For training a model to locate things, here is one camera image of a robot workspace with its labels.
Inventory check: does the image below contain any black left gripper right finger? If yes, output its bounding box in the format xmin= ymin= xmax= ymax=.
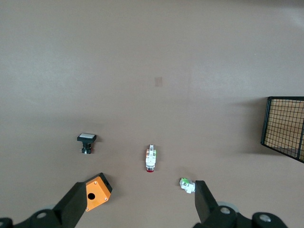
xmin=194 ymin=180 xmax=219 ymax=224

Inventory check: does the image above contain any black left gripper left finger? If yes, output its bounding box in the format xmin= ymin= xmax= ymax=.
xmin=52 ymin=181 xmax=87 ymax=228

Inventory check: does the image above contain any red push button switch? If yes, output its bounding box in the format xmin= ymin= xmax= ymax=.
xmin=145 ymin=144 xmax=158 ymax=173

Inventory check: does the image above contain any black rectangular white-top push button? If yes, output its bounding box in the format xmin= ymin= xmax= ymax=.
xmin=76 ymin=133 xmax=97 ymax=154

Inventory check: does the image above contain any small green white connector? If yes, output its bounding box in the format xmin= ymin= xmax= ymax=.
xmin=179 ymin=177 xmax=197 ymax=194

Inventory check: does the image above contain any orange box with round hole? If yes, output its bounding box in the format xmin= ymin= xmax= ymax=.
xmin=85 ymin=172 xmax=114 ymax=212

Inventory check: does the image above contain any black wire basket wooden base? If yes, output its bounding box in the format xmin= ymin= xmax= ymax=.
xmin=260 ymin=96 xmax=304 ymax=164

